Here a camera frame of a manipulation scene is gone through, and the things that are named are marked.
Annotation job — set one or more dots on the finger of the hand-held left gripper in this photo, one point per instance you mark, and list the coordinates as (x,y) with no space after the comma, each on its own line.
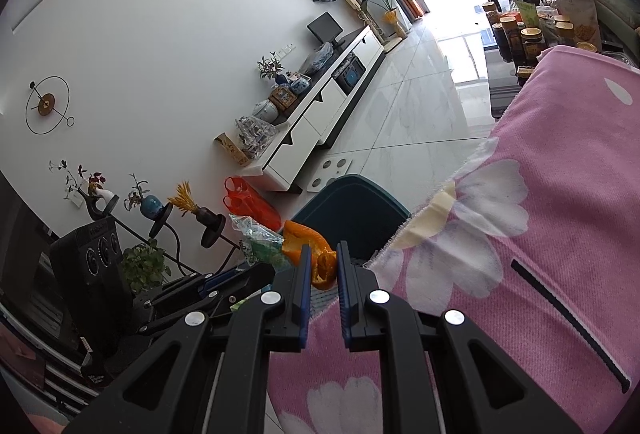
(255,281)
(225,278)

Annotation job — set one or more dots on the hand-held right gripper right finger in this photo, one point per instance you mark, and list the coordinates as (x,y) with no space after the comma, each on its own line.
(345,294)

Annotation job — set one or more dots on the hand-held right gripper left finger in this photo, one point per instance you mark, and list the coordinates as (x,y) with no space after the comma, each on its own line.
(302,294)

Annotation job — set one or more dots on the orange peel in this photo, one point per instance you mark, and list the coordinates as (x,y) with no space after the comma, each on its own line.
(325,269)

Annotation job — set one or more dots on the green snack wrapper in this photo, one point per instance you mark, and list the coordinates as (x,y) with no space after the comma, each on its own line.
(262,249)

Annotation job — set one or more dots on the teal plastic bin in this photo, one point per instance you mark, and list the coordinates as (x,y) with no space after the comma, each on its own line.
(350,209)

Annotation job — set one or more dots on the leafy green potted plant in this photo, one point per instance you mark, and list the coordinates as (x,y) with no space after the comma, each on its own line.
(142,264)

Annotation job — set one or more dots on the black vase with wheat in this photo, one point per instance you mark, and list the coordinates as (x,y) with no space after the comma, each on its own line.
(202,214)

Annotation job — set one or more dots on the orange plastic bag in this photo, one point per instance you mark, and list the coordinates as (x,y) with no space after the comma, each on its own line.
(250,206)

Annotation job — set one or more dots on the black metal plant stand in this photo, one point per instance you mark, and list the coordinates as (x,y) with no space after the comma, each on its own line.
(162,221)

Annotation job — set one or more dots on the white vase with red flowers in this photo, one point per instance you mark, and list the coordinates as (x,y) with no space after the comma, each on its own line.
(97,195)

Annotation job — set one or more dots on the blue vase with twigs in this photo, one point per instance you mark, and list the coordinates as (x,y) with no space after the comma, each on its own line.
(149,205)

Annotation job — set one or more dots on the white board with holes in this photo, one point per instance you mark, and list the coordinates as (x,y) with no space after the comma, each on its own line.
(320,181)

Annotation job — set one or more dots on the kraft paper box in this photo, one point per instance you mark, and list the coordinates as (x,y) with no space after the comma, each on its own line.
(232,149)

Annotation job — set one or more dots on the glass ship ornament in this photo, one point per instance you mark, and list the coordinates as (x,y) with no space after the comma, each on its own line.
(255,131)

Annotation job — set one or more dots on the white ceramic jar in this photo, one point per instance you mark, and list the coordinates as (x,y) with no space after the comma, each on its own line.
(265,110)

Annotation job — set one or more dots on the white TV cabinet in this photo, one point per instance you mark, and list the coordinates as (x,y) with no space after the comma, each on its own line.
(320,114)

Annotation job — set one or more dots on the blue and white porcelain jar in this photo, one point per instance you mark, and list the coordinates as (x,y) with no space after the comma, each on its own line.
(300,86)

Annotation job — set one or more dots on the plant sprig in blue vase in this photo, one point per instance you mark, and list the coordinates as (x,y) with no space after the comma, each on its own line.
(272,66)

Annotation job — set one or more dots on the plastic-wrapped bundle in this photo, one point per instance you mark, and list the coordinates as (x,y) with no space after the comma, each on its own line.
(320,56)

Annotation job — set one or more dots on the pink floral blanket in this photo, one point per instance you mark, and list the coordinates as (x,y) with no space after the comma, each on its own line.
(550,164)

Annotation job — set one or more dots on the dark glass coffee table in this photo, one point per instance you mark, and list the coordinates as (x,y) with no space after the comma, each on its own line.
(500,99)

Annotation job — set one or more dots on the black monitor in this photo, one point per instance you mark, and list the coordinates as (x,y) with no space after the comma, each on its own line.
(325,26)

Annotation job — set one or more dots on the group of lidded jars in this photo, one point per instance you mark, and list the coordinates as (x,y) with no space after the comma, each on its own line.
(530,39)

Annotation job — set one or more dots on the green carton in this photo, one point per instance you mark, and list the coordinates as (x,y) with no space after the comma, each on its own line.
(527,11)

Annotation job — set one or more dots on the green and brown sofa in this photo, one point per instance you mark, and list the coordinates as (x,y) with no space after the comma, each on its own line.
(620,9)

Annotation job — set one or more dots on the wooden picture frame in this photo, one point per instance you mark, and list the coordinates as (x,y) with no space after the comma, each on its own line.
(282,96)

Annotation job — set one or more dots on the white wall socket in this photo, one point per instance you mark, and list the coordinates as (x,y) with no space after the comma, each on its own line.
(285,50)

